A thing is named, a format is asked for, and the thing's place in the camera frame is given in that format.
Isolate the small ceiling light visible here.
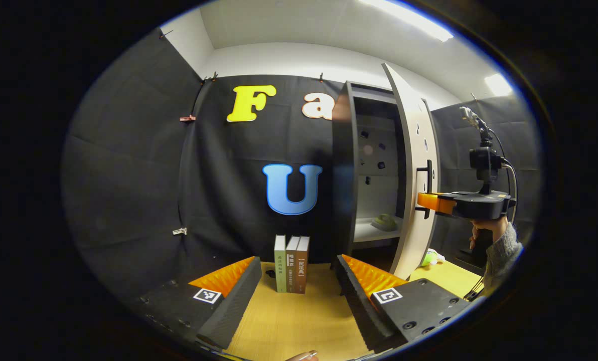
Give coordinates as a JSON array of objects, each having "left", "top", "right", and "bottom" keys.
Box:
[{"left": 485, "top": 74, "right": 513, "bottom": 97}]

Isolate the black cable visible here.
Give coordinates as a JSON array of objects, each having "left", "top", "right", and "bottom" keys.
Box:
[{"left": 490, "top": 128, "right": 519, "bottom": 224}]

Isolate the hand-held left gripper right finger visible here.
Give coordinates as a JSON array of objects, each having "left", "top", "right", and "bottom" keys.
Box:
[{"left": 336, "top": 255, "right": 473, "bottom": 354}]

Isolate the black backdrop cloth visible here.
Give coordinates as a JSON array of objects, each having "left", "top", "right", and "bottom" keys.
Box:
[{"left": 61, "top": 28, "right": 540, "bottom": 301}]

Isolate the reddish brown book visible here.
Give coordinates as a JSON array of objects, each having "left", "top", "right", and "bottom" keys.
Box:
[{"left": 296, "top": 236, "right": 310, "bottom": 294}]

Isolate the beige cabinet door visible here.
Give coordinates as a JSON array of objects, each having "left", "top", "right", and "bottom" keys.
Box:
[{"left": 382, "top": 63, "right": 442, "bottom": 280}]

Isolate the green plush toy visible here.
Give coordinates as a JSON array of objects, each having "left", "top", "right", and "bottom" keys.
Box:
[{"left": 420, "top": 249, "right": 445, "bottom": 267}]

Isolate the long ceiling light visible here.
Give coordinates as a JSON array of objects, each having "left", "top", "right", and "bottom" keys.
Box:
[{"left": 357, "top": 0, "right": 454, "bottom": 42}]

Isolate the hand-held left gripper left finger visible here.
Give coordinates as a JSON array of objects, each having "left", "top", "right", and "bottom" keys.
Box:
[{"left": 128, "top": 257, "right": 262, "bottom": 351}]

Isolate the tan book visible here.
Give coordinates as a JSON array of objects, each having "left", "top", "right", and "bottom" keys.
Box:
[{"left": 285, "top": 236, "right": 300, "bottom": 294}]

